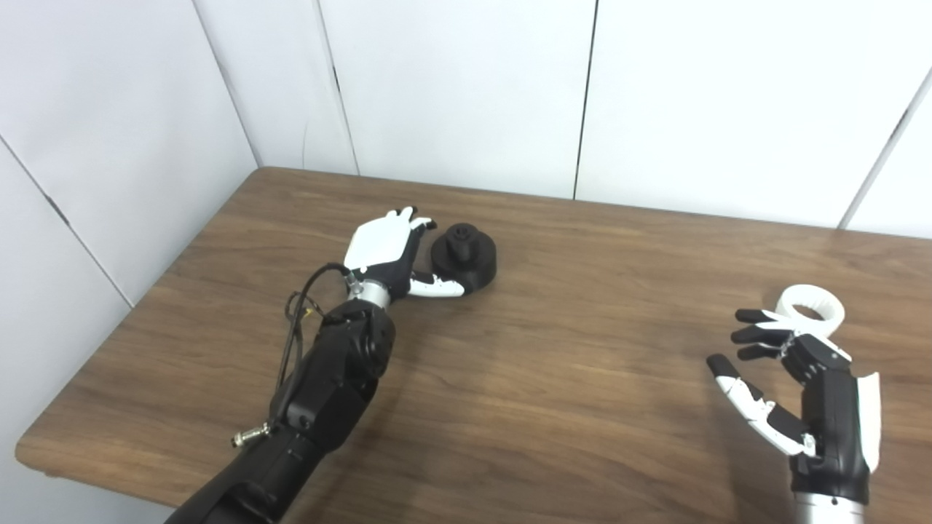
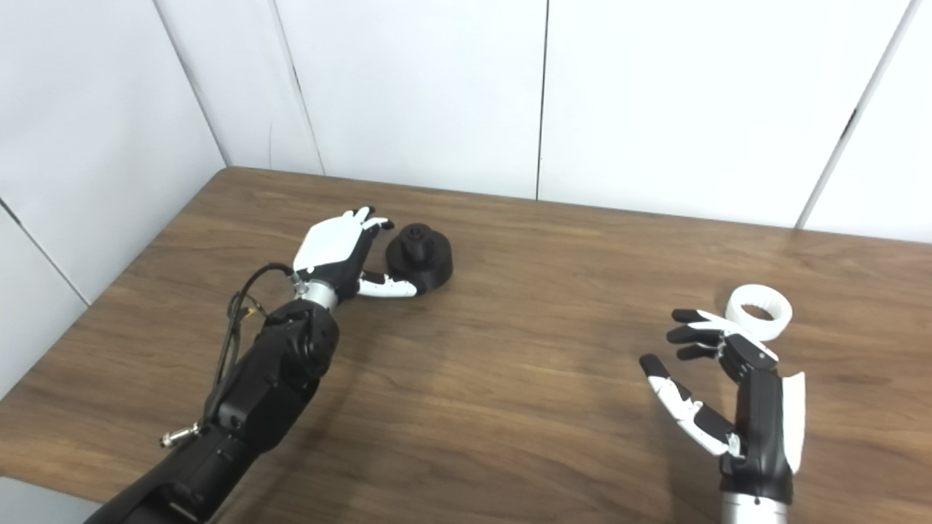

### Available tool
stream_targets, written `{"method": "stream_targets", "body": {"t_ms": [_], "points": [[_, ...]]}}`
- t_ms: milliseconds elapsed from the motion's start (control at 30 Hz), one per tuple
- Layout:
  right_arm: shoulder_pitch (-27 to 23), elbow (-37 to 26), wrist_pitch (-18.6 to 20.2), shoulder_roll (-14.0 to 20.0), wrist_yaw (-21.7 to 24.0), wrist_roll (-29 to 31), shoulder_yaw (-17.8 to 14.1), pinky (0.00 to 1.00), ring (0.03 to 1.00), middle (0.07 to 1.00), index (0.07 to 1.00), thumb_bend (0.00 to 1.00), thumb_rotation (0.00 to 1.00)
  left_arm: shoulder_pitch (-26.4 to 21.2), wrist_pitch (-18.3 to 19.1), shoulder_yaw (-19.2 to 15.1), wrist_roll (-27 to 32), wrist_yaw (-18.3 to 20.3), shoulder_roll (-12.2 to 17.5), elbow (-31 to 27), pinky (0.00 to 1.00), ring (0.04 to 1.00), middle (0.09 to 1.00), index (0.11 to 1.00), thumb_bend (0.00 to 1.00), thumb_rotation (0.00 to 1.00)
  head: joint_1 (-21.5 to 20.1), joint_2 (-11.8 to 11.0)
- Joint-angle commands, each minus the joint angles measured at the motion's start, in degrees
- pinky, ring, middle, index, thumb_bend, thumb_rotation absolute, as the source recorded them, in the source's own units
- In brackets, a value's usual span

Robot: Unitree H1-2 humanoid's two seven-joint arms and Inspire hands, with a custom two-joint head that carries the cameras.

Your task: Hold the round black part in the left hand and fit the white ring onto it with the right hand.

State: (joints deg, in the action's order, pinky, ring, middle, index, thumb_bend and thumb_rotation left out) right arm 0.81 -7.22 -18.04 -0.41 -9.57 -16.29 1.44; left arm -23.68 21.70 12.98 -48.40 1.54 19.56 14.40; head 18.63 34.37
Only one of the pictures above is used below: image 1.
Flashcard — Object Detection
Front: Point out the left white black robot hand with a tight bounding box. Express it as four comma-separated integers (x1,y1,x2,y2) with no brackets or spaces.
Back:
342,206,467,301

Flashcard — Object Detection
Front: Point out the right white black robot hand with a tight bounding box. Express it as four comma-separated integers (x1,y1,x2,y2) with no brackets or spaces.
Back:
706,308,882,503

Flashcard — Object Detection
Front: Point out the round black stepped part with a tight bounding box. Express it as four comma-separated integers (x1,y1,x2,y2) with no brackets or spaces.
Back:
430,223,499,295

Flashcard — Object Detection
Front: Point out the white toothed ring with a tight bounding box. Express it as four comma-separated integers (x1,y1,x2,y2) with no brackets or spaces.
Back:
774,285,845,337

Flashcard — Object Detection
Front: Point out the thick black wrist cable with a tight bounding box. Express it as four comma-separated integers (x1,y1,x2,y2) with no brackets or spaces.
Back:
271,262,358,430

